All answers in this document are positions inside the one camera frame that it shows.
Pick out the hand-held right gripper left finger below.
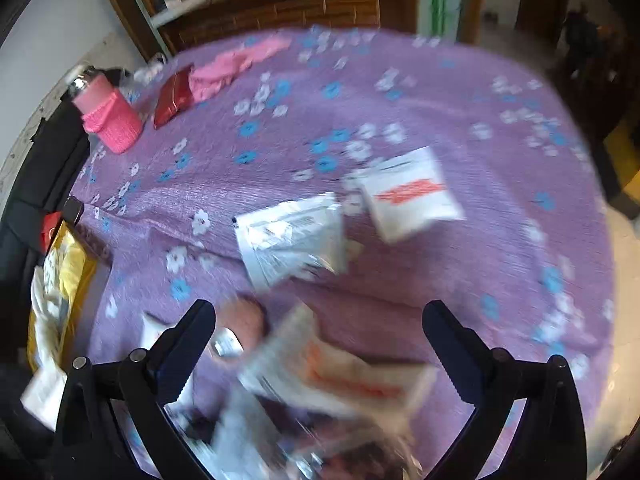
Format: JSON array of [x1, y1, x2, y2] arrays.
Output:
[[50, 299, 217, 480]]

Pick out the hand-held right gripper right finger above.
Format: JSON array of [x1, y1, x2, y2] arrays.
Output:
[[422, 300, 588, 480]]

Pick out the white packet with orange print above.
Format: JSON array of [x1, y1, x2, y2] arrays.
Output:
[[237, 302, 440, 418]]

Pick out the small white packet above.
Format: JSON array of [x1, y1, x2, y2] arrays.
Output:
[[141, 311, 175, 352]]

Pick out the round brown object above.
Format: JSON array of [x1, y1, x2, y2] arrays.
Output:
[[214, 296, 269, 357]]

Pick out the purple floral bedsheet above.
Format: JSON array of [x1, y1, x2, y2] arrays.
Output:
[[65, 27, 620, 480]]

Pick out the white cloth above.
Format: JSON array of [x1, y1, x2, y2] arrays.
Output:
[[21, 265, 69, 423]]

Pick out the yellow bag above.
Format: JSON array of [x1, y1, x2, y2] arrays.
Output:
[[27, 219, 99, 368]]

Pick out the white packet with grey print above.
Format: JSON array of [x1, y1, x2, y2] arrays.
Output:
[[234, 192, 349, 291]]

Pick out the white packet with red print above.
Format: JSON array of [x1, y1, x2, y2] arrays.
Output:
[[357, 146, 467, 243]]

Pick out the black bag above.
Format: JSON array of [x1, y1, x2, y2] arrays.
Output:
[[0, 67, 128, 356]]

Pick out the pink knitted sleeve bottle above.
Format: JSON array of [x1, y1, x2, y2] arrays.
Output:
[[69, 65, 144, 156]]

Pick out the pink cloth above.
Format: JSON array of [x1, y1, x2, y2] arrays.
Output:
[[189, 34, 294, 104]]

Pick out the dark coat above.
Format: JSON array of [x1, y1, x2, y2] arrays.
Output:
[[561, 6, 610, 82]]

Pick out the wooden counter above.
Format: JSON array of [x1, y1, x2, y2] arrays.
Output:
[[92, 0, 419, 57]]

